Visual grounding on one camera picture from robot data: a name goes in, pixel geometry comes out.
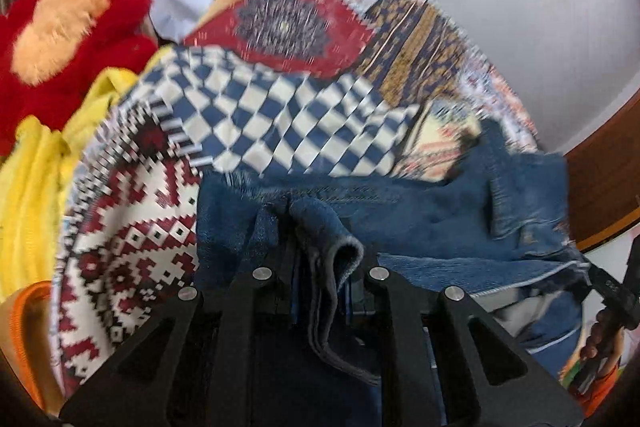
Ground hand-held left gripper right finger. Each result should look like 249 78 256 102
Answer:
345 263 586 427

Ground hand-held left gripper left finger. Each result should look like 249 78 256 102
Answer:
60 251 300 427

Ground blue denim jacket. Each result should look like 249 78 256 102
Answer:
192 119 594 427

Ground person's right hand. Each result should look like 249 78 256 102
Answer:
586 309 626 365

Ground patchwork printed blanket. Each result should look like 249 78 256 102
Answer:
47 0 542 408

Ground orange cloth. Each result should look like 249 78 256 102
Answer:
0 282 67 416

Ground yellow fleece blanket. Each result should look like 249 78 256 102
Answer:
0 67 142 303

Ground red plush toy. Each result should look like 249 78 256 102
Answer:
0 0 159 158

